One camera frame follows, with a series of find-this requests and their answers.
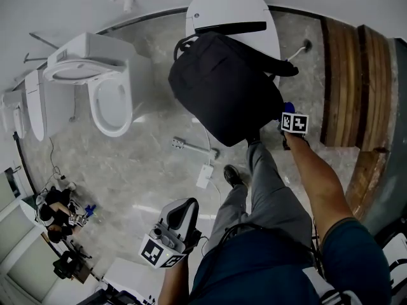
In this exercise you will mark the person's black left shoe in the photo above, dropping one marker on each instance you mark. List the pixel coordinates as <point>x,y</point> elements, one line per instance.
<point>233,176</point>

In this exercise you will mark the blue cloth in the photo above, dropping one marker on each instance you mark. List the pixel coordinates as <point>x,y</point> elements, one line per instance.
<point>288,107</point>

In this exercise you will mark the metal pole with black base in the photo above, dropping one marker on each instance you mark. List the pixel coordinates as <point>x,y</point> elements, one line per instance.
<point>44,40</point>

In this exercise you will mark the toilet brush with dark head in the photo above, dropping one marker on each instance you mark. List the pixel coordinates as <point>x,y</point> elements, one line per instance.
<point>306,44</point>

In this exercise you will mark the curved wooden ledge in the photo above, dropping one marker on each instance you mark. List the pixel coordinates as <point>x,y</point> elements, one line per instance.
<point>365,183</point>

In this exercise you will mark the black backpack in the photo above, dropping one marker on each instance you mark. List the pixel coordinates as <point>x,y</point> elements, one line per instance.
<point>222,91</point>

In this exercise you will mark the white toilet with angular tank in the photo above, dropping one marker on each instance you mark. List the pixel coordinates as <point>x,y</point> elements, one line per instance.
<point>14,113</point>

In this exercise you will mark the black floor equipment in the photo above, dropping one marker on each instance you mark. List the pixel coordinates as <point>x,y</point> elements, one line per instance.
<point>68,264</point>

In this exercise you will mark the white power strip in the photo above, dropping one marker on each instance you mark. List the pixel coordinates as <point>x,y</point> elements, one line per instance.
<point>203,176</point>

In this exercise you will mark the person's right forearm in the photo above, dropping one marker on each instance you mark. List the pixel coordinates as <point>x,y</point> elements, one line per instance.
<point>305,160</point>

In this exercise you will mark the boxy white closed-lid toilet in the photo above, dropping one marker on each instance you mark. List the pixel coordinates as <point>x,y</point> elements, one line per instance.
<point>35,106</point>

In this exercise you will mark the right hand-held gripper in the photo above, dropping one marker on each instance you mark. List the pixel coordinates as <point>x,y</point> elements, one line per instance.
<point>295,123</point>

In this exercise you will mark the person's left forearm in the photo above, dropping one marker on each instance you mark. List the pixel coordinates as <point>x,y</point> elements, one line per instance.
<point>173,284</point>

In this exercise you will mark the wooden step platform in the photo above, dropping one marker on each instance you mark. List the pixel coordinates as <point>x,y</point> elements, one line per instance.
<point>349,84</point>

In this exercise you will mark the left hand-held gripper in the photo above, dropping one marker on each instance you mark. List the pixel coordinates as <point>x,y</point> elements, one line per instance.
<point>152,249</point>

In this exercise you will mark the round white closed-lid toilet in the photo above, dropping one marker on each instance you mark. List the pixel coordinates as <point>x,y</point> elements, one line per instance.
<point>229,8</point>

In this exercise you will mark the person's grey trousers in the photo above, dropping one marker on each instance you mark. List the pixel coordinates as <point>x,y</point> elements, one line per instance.
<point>264,195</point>

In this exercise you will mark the white toilet with open seat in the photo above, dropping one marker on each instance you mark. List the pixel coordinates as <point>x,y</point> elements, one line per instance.
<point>95,49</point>

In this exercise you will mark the white equipment box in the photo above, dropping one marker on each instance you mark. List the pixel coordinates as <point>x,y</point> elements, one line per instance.
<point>397,253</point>

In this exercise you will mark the person's blue shirt torso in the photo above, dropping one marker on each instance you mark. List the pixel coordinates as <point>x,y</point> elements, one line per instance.
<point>270,275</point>

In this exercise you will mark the small blue rag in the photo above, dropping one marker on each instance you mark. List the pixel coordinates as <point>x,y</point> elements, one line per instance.
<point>90,209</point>

